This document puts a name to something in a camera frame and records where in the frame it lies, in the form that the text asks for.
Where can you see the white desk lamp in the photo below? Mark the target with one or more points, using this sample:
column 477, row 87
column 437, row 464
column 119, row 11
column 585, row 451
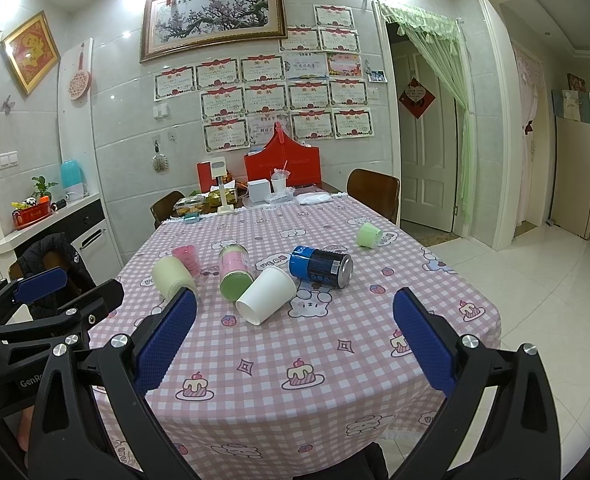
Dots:
column 218, row 172

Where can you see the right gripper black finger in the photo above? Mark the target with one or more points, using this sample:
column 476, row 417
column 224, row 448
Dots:
column 94, row 306

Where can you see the light green cup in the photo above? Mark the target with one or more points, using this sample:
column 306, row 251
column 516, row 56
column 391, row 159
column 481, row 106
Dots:
column 368, row 235

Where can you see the red gift bag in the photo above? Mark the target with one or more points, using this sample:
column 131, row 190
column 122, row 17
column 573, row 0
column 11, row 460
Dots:
column 303, row 162

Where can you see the green door curtain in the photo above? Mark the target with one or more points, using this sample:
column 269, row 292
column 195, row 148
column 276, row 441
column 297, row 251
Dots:
column 441, row 42

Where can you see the white panel door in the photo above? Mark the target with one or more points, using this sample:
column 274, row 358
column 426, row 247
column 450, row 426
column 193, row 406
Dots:
column 429, row 145

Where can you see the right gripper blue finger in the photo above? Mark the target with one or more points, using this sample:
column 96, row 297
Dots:
column 29, row 290

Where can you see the pink checkered tablecloth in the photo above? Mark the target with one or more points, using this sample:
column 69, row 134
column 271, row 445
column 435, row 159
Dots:
column 327, row 374

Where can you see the brown chair right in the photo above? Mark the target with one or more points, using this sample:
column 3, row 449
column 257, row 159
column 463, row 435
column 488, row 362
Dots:
column 379, row 192

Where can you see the clear plastic drink cup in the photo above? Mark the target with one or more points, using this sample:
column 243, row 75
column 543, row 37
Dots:
column 279, row 178

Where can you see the blue and black can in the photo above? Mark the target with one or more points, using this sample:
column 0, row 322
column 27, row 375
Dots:
column 320, row 266

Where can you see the white black sideboard cabinet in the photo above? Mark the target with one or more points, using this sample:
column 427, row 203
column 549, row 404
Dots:
column 79, row 229

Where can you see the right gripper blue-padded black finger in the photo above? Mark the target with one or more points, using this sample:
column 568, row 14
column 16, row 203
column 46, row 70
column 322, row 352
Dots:
column 521, row 438
column 68, row 438

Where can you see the potted green plant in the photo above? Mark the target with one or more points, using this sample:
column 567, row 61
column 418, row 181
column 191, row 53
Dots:
column 42, row 189

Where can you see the round pink wall ornament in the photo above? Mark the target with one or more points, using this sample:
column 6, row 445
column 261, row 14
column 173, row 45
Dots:
column 81, row 79

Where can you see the framed plum blossom painting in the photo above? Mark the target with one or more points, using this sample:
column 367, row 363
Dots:
column 174, row 26

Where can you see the white paper cup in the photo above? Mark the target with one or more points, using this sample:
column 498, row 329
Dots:
column 266, row 295

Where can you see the pink and green clear cup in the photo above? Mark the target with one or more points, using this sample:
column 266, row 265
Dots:
column 235, row 271

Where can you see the black jacket on chair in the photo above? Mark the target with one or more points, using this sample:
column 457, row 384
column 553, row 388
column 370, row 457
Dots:
column 50, row 264

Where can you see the gold framed red picture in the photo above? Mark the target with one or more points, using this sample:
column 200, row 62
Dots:
column 30, row 51

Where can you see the pink plastic cup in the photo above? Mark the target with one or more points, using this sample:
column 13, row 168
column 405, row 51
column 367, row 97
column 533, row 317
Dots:
column 189, row 257

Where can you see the red diamond door decoration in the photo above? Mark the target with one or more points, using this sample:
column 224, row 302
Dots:
column 416, row 98

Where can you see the white leaning board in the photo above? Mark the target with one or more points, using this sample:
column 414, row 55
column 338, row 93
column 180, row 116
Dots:
column 571, row 193

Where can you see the brown chair left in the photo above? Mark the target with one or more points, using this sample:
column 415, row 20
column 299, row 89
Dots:
column 163, row 209

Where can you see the cream yellow cup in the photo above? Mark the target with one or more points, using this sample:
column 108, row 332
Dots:
column 170, row 275

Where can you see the brown chair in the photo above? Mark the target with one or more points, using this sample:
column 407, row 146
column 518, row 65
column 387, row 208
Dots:
column 163, row 209
column 379, row 192

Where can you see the white box on table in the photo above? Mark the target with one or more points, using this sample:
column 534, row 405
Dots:
column 259, row 191

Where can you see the teal and white humidifier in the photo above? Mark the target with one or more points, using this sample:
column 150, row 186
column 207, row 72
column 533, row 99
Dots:
column 72, row 180

